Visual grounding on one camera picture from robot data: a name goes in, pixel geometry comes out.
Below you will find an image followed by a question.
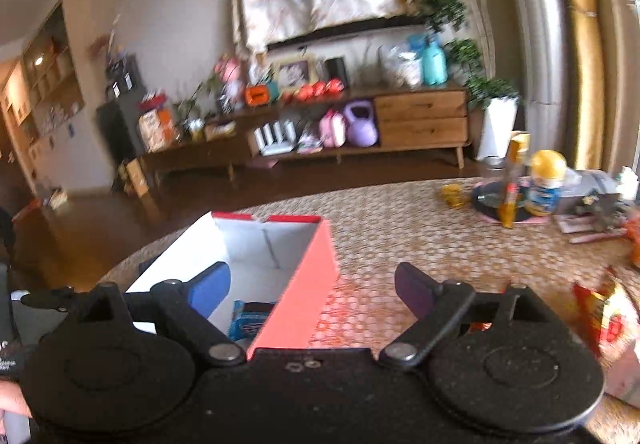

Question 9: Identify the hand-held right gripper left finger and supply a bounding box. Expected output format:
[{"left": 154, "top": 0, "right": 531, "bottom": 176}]
[{"left": 75, "top": 261, "right": 247, "bottom": 367}]

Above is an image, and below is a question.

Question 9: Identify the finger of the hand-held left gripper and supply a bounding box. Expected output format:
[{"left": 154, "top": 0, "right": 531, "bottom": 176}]
[{"left": 20, "top": 287, "right": 77, "bottom": 313}]

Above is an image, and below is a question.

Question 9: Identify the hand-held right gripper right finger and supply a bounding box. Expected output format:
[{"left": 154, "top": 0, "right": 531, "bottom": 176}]
[{"left": 378, "top": 261, "right": 556, "bottom": 370}]

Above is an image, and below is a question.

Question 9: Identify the blue snack packet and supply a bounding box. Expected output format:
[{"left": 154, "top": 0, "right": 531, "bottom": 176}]
[{"left": 228, "top": 300, "right": 277, "bottom": 343}]

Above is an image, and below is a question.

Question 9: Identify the white storage box red trim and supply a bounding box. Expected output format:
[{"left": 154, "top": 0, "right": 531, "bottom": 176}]
[{"left": 125, "top": 211, "right": 342, "bottom": 361}]

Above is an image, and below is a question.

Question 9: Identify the person's left hand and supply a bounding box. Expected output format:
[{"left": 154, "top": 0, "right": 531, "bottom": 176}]
[{"left": 0, "top": 380, "right": 32, "bottom": 418}]

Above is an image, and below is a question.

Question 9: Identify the woven table mat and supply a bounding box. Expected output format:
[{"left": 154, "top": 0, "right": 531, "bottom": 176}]
[{"left": 97, "top": 177, "right": 640, "bottom": 444}]

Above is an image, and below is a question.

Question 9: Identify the yellow cup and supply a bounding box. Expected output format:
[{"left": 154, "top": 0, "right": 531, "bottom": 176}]
[{"left": 442, "top": 183, "right": 474, "bottom": 210}]

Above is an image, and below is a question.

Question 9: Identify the black round tray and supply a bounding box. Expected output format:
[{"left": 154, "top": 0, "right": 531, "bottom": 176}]
[{"left": 470, "top": 181, "right": 539, "bottom": 224}]

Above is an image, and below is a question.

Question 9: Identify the long wooden TV cabinet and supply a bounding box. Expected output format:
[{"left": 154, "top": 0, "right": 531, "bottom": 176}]
[{"left": 140, "top": 85, "right": 473, "bottom": 175}]

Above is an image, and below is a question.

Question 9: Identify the dark round tray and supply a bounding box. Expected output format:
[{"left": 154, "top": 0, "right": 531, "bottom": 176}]
[{"left": 472, "top": 177, "right": 553, "bottom": 226}]

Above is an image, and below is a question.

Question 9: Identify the tall yellow box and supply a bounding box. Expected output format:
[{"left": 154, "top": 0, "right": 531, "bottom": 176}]
[{"left": 499, "top": 133, "right": 531, "bottom": 229}]

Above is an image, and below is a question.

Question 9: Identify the wooden cabinet drawer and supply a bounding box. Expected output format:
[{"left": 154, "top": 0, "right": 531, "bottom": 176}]
[
  {"left": 374, "top": 91, "right": 468, "bottom": 121},
  {"left": 378, "top": 117, "right": 469, "bottom": 148}
]

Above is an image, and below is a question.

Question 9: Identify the white router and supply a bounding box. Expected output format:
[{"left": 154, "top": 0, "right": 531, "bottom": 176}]
[{"left": 253, "top": 121, "right": 296, "bottom": 156}]

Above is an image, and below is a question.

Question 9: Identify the orange white carton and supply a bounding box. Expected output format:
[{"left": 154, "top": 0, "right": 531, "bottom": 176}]
[{"left": 137, "top": 108, "right": 177, "bottom": 153}]

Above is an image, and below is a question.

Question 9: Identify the yellow lid can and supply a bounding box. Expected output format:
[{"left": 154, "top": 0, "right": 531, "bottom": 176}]
[{"left": 525, "top": 149, "right": 569, "bottom": 218}]

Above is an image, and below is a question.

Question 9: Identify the purple kettlebell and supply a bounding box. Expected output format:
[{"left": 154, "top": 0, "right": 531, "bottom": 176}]
[{"left": 343, "top": 100, "right": 380, "bottom": 148}]

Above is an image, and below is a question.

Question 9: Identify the magazine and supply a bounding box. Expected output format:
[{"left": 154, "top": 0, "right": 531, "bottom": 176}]
[{"left": 554, "top": 213, "right": 603, "bottom": 235}]

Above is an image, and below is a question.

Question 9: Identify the pink kettlebell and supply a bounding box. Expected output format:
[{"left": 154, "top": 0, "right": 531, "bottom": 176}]
[{"left": 320, "top": 110, "right": 347, "bottom": 148}]

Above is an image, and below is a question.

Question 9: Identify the white plant pot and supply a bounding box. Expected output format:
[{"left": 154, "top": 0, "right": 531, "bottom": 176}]
[{"left": 476, "top": 97, "right": 520, "bottom": 161}]

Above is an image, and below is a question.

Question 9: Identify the black small cabinet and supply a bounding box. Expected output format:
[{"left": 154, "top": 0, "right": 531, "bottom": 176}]
[{"left": 96, "top": 99, "right": 147, "bottom": 166}]

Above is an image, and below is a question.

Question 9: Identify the red yellow snack bag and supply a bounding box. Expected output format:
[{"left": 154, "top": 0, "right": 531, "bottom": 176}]
[{"left": 572, "top": 267, "right": 640, "bottom": 361}]

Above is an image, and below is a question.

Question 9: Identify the orange table clock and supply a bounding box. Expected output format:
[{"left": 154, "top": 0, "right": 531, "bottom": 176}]
[{"left": 244, "top": 84, "right": 272, "bottom": 106}]

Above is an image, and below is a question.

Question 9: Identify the grey pouch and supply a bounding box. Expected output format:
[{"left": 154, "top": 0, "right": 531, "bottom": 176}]
[{"left": 554, "top": 169, "right": 622, "bottom": 216}]

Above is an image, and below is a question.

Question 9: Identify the pink doll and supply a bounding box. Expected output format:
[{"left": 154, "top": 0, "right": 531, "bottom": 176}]
[{"left": 215, "top": 55, "right": 244, "bottom": 111}]

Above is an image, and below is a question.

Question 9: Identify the clear plastic jar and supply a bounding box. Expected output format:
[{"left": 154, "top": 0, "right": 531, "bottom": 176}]
[{"left": 381, "top": 44, "right": 424, "bottom": 88}]

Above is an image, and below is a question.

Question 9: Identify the pink white snack packet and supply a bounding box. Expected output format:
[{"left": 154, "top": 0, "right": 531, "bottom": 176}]
[{"left": 602, "top": 319, "right": 640, "bottom": 409}]

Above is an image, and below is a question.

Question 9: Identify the teal jug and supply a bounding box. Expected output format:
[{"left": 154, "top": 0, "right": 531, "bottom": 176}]
[{"left": 421, "top": 37, "right": 449, "bottom": 86}]

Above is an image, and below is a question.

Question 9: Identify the black speaker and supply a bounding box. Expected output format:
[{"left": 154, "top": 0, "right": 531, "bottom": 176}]
[{"left": 325, "top": 56, "right": 349, "bottom": 88}]

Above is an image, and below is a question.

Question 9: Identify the black television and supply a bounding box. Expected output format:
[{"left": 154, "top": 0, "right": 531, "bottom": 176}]
[{"left": 266, "top": 14, "right": 426, "bottom": 51}]

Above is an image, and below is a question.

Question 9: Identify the grey tower air conditioner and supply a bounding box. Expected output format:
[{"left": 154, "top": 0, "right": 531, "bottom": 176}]
[{"left": 500, "top": 0, "right": 577, "bottom": 175}]

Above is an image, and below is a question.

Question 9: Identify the golden rolled mat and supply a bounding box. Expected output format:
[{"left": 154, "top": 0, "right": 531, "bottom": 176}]
[{"left": 556, "top": 0, "right": 607, "bottom": 171}]

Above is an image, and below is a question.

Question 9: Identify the wall shelving unit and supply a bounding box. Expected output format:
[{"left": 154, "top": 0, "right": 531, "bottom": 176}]
[{"left": 0, "top": 0, "right": 87, "bottom": 187}]

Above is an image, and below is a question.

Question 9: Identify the wooden picture frame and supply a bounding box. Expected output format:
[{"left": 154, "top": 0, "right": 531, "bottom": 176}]
[{"left": 272, "top": 55, "right": 317, "bottom": 93}]

